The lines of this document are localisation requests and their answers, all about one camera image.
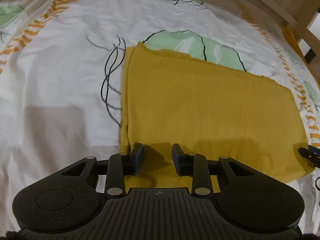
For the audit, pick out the mustard yellow knit sweater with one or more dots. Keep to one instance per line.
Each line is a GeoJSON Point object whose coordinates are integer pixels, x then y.
{"type": "Point", "coordinates": [200, 105]}

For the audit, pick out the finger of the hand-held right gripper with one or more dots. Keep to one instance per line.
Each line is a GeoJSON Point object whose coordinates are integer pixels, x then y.
{"type": "Point", "coordinates": [311, 153]}

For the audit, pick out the leaf and stripe printed bed sheet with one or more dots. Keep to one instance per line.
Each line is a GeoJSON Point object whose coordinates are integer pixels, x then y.
{"type": "Point", "coordinates": [62, 80]}

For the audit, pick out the wooden bed frame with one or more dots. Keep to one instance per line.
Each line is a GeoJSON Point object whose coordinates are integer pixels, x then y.
{"type": "Point", "coordinates": [275, 0]}

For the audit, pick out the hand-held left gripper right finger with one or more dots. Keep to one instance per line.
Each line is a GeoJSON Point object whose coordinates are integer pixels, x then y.
{"type": "Point", "coordinates": [175, 158]}

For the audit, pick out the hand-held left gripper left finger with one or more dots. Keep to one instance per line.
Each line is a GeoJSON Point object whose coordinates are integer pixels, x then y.
{"type": "Point", "coordinates": [138, 156]}

